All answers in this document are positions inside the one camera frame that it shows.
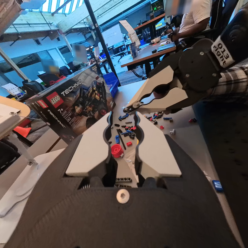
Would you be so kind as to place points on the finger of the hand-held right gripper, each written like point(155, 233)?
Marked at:
point(170, 100)
point(155, 79)

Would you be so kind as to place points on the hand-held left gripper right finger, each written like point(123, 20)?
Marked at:
point(157, 151)

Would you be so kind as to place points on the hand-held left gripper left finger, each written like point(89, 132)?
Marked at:
point(91, 147)

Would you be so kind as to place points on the person's right forearm plaid sleeve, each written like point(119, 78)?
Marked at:
point(232, 81)

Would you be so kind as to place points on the brown office desk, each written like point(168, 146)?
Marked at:
point(143, 56)

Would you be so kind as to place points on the white desk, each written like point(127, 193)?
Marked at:
point(182, 141)

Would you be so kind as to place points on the blue toy pin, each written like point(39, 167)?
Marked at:
point(167, 119)

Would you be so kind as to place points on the grey toy pin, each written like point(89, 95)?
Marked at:
point(172, 132)

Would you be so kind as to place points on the red toy wheel hub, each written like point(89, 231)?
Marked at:
point(116, 150)

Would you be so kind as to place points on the small blue toy beam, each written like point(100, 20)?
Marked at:
point(117, 139)

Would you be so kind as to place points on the clear plastic bag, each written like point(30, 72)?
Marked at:
point(130, 162)

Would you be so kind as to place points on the small red toy bush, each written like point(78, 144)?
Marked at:
point(129, 143)

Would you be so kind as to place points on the red and black toy pin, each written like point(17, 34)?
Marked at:
point(192, 120)

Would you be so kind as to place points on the long black toy axle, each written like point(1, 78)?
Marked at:
point(121, 139)

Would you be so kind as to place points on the dark carton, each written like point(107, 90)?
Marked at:
point(133, 50)

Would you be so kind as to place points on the scatter of small toy parts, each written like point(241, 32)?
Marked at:
point(127, 127)

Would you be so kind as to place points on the blue plastic bin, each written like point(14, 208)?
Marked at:
point(111, 81)

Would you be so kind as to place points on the black toy beam with holes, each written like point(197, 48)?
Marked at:
point(124, 180)

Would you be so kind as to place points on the blue toy connector assembly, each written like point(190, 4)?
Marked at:
point(123, 116)

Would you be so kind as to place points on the black toy truck set box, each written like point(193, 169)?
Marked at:
point(77, 96)

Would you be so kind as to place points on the black office chair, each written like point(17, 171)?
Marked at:
point(220, 13)

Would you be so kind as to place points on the cardboard sign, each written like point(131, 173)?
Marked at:
point(128, 29)

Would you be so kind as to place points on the whiteboard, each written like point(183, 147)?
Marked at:
point(112, 34)

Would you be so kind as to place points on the grey metal rod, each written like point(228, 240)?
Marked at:
point(24, 149)

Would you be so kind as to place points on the black pillar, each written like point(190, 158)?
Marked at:
point(100, 38)

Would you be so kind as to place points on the orange cone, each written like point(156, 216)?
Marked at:
point(23, 130)

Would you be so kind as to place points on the blue toy brick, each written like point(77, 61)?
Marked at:
point(217, 186)

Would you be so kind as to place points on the round wooden table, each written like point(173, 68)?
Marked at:
point(21, 104)

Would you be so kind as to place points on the white flat base plate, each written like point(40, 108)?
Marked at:
point(19, 186)

